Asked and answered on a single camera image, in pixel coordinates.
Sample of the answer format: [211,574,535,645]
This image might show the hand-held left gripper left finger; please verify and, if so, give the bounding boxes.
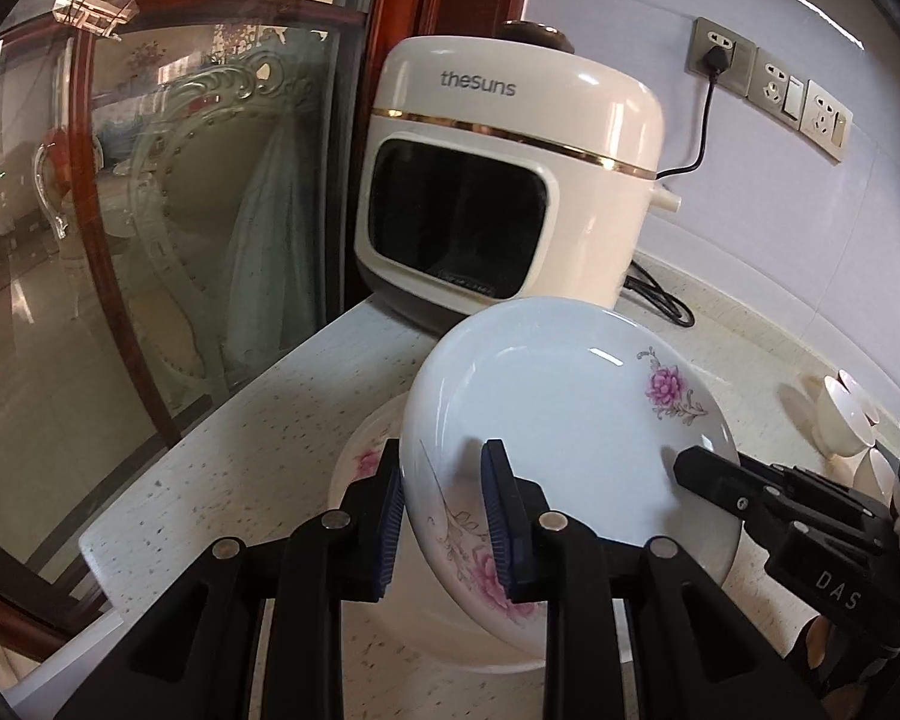
[52,439,406,720]

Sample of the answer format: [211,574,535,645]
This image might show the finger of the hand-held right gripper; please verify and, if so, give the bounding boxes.
[673,446,895,563]

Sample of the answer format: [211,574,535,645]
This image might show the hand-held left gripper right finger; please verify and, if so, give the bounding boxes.
[480,441,803,720]

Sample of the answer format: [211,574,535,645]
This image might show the small floral white plate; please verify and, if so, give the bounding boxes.
[327,394,635,672]

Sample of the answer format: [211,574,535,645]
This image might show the large floral white plate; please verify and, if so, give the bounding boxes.
[400,297,743,650]

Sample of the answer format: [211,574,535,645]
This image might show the small white cups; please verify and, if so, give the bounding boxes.
[816,371,882,460]

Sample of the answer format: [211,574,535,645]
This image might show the person's right hand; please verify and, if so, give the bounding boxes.
[791,607,856,691]

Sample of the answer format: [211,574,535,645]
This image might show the wooden framed glass door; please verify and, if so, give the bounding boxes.
[0,0,533,661]

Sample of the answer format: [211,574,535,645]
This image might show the cream rice cooker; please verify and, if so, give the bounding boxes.
[354,19,682,337]

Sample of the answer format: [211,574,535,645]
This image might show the black power cable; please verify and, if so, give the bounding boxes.
[621,45,730,328]

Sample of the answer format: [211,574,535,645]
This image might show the grey wall socket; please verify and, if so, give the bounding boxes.
[688,17,757,97]
[799,80,852,161]

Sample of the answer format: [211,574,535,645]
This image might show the grey socket with switch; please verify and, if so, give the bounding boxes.
[746,47,809,128]

